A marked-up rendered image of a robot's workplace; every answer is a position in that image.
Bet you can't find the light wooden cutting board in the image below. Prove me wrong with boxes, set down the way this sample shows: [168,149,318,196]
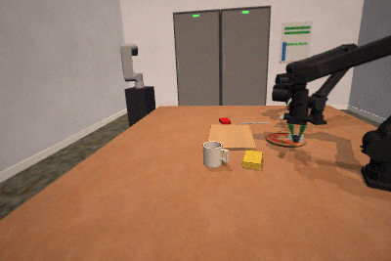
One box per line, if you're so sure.
[208,124,256,151]

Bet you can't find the pizza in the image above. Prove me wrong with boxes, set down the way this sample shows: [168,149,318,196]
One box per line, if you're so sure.
[266,132,306,148]

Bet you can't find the yellow cheese wedge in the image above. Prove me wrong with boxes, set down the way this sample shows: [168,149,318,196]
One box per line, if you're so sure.
[242,151,262,170]

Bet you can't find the red rectangular block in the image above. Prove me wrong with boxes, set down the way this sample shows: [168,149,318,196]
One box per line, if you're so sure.
[219,118,231,125]

